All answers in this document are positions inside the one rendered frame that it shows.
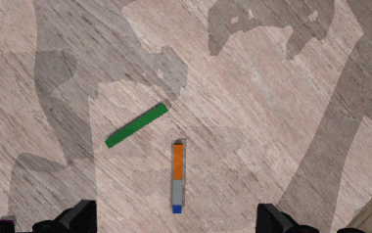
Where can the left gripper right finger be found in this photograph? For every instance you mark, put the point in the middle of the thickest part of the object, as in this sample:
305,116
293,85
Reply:
269,219

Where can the small blue cube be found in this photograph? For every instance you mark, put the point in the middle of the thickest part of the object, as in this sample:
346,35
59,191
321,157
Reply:
176,209

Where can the grey rod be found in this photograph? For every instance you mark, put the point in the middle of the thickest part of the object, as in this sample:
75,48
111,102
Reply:
177,192

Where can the green rod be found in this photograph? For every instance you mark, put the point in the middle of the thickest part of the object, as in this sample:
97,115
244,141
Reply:
136,125

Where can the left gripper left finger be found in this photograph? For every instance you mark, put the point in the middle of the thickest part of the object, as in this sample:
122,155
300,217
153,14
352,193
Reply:
82,216

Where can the orange rod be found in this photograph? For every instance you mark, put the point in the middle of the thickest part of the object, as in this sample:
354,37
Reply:
177,161

